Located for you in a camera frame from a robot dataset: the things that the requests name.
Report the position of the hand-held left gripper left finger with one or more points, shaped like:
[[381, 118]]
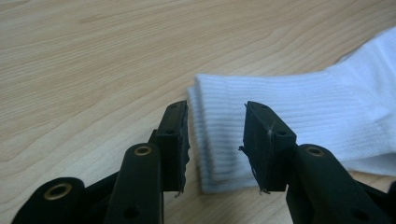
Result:
[[146, 174]]

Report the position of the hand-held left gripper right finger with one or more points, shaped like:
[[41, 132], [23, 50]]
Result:
[[280, 161]]

